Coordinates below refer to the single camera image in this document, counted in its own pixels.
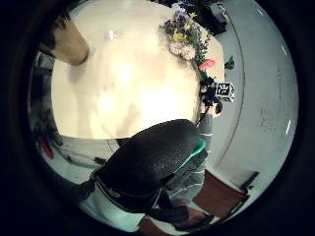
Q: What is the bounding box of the red tool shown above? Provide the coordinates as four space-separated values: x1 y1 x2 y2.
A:
37 134 55 159

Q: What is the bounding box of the black floor cable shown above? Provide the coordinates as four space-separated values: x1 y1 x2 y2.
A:
53 142 109 169

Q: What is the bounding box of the mixed flower bouquet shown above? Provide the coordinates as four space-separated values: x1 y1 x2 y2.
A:
158 10 212 66

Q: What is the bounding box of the green leaf sprig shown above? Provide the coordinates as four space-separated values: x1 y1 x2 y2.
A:
223 55 236 71

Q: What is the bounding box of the the person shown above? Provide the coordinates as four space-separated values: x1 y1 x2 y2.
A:
162 111 216 207

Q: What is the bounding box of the white marker cube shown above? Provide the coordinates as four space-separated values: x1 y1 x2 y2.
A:
216 82 236 103

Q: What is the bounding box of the pink flower with stem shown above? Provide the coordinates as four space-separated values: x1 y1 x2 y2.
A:
198 58 219 87

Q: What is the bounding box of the tan cylinder vase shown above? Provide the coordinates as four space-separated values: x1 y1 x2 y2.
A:
38 11 91 66

